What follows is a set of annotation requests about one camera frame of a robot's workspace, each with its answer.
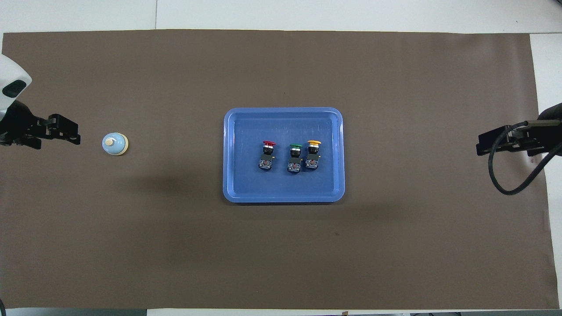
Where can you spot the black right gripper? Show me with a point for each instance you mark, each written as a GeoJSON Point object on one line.
{"type": "Point", "coordinates": [540, 131]}

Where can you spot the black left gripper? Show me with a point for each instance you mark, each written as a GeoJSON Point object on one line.
{"type": "Point", "coordinates": [17, 125]}

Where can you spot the light blue call bell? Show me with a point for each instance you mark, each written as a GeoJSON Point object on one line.
{"type": "Point", "coordinates": [114, 145]}

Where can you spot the yellow push button switch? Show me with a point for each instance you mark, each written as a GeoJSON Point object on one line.
{"type": "Point", "coordinates": [312, 156]}

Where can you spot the green push button switch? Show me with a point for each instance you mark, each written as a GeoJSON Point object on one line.
{"type": "Point", "coordinates": [296, 160]}

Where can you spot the red push button switch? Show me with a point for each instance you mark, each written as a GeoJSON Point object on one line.
{"type": "Point", "coordinates": [267, 157]}

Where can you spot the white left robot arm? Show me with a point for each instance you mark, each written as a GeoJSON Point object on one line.
{"type": "Point", "coordinates": [11, 79]}

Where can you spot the blue plastic tray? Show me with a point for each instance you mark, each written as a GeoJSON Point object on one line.
{"type": "Point", "coordinates": [263, 184]}

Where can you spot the brown table mat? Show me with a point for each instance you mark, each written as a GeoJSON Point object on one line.
{"type": "Point", "coordinates": [281, 254]}

